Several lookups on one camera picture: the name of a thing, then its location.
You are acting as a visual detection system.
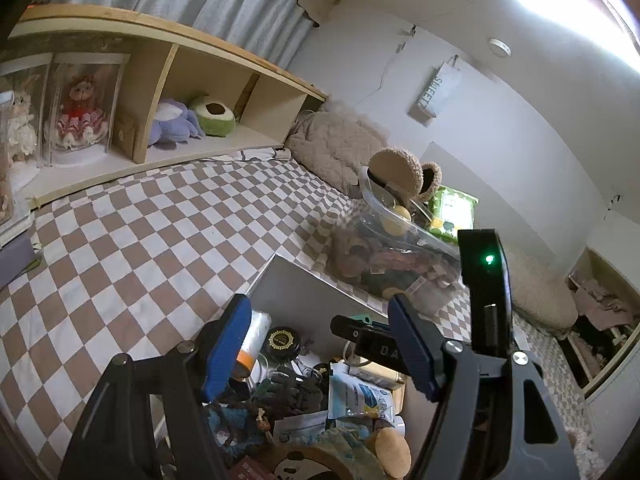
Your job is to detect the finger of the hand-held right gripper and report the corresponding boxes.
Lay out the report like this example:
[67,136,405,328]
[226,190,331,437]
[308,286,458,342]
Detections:
[330,315,402,367]

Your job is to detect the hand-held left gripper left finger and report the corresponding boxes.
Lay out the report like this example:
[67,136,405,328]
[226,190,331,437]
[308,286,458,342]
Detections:
[59,294,253,480]

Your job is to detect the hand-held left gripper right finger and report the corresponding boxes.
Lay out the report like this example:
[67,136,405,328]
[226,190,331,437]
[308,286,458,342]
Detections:
[387,295,582,480]

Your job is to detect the white storage box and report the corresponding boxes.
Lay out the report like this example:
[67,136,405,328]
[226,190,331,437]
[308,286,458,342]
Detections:
[150,253,446,480]

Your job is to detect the clear tape roll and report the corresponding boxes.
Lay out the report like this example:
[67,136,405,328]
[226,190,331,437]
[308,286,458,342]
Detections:
[233,309,274,379]

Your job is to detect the blue white packet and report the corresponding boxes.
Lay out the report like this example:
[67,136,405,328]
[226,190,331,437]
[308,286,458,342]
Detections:
[327,362,397,422]

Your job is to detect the black round jar lid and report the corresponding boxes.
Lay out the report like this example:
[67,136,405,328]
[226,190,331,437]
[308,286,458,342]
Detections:
[264,326,304,362]

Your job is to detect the black gloves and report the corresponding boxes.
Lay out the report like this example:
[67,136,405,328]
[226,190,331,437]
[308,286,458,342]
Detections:
[254,364,327,412]

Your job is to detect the blue fuzzy cloth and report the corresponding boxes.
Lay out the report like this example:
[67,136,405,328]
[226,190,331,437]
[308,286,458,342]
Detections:
[206,404,275,462]

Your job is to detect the clear plastic bin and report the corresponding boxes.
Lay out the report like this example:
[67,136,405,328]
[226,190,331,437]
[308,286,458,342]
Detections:
[330,164,467,317]

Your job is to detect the green wet wipes pack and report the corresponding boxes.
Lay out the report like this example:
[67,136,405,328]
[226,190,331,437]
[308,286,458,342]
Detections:
[426,185,479,244]

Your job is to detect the floral fabric pouch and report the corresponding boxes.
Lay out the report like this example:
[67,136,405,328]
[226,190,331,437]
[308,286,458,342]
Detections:
[320,421,383,463]

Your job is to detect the round wooden lid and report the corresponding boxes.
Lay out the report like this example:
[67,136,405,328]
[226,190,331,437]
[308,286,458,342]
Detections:
[374,426,413,479]

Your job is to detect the yellow ball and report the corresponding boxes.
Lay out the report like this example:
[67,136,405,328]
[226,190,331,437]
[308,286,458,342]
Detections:
[381,204,413,237]

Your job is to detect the pile of clothes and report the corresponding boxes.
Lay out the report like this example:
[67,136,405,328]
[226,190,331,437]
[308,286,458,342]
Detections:
[567,272,640,356]

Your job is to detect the red cigarette pack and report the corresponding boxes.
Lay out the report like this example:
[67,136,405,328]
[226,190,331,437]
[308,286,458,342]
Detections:
[235,457,274,480]

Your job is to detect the open closet shelf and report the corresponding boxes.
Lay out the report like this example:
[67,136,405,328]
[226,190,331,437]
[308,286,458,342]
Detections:
[564,246,640,401]

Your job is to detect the checkered bed sheet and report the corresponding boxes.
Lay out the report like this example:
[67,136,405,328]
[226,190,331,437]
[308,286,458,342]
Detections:
[0,147,593,480]

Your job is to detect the brown fuzzy slippers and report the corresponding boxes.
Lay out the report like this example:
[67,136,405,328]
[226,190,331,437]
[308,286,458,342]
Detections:
[366,146,444,202]

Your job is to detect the fluffy beige pillow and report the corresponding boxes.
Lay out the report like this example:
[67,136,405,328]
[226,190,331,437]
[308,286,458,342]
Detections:
[286,109,392,197]

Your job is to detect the hanging paper bag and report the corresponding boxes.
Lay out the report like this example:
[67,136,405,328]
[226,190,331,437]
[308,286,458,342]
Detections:
[408,56,462,122]

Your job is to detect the grey notebook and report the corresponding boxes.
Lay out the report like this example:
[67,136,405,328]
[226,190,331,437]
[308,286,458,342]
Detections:
[0,234,45,288]

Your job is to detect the purple plush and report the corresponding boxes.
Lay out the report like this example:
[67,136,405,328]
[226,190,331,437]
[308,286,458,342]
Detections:
[149,99,207,150]

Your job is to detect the avocado plush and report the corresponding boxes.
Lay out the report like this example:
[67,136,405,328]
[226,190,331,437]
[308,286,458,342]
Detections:
[188,94,239,139]

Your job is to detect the small brown box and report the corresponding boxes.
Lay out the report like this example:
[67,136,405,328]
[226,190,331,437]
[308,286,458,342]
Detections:
[112,114,137,164]

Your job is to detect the wooden bedside shelf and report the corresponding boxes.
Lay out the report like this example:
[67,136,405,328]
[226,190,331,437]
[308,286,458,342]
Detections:
[0,3,329,212]

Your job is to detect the red doll in clear case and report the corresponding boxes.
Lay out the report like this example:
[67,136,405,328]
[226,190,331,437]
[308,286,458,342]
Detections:
[44,51,125,155]

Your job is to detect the rabbit doll in clear case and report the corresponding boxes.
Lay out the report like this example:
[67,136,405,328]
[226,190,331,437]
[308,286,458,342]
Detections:
[0,59,52,167]

